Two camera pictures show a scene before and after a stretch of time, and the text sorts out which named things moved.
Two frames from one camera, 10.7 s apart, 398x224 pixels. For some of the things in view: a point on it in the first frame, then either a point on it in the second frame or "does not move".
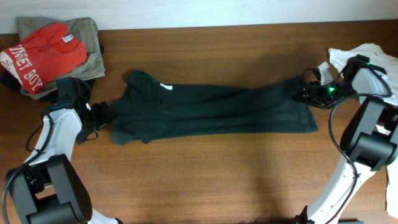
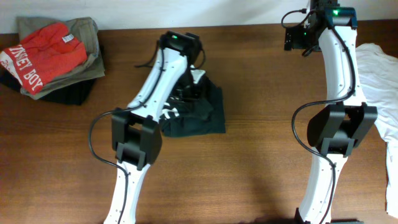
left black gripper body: x=99 y=116 to x=188 y=88
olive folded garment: x=84 y=29 does not move
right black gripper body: x=325 y=96 to x=302 y=38
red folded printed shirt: x=45 y=52 does not move
